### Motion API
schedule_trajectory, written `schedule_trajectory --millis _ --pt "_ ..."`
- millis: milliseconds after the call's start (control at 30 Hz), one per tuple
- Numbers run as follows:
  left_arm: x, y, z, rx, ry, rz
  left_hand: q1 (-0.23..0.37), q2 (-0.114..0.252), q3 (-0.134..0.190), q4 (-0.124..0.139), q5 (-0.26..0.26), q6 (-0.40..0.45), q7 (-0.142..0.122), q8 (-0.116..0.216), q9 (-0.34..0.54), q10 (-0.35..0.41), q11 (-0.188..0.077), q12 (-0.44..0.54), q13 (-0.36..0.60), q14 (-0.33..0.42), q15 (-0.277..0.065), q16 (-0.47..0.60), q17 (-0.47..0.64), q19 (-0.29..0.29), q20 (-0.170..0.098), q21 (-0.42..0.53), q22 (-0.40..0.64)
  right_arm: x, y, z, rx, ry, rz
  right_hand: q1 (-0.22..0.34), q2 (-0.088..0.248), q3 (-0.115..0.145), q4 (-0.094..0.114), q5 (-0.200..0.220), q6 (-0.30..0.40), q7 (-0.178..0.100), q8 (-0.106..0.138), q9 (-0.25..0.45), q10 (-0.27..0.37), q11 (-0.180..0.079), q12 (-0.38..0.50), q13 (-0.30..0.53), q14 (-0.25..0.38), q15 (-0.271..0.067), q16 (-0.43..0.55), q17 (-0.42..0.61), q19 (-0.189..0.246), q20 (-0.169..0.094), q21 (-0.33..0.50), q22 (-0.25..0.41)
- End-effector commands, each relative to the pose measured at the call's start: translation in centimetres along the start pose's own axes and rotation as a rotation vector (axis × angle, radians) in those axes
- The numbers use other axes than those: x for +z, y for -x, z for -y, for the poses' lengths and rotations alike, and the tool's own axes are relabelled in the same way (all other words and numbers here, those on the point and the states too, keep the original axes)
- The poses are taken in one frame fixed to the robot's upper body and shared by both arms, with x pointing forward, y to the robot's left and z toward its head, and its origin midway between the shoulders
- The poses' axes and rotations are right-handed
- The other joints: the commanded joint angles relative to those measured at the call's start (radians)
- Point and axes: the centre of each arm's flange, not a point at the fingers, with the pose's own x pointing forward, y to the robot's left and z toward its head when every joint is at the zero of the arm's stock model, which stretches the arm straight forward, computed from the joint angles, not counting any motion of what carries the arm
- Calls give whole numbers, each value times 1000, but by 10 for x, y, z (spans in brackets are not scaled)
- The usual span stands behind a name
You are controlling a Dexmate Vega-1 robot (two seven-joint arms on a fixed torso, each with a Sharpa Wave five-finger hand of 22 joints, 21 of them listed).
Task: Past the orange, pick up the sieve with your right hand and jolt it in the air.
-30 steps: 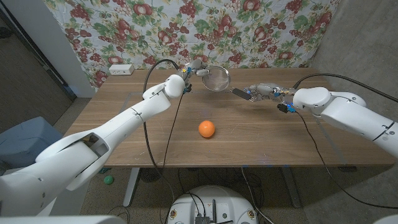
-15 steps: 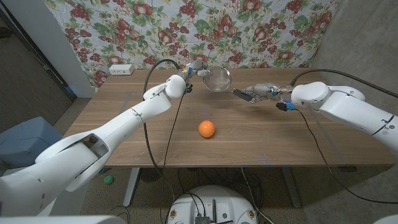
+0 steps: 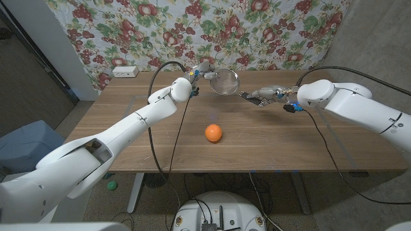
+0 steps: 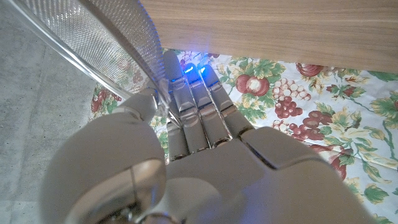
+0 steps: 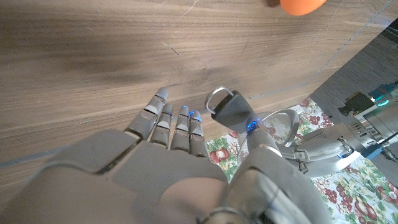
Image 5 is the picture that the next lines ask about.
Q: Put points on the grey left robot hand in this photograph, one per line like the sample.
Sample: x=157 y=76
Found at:
x=323 y=149

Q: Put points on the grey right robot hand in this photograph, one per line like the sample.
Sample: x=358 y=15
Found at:
x=161 y=174

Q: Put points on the floral fruit print backdrop cloth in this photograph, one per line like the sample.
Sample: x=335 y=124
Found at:
x=357 y=193

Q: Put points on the orange fruit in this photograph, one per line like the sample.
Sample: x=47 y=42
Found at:
x=300 y=7

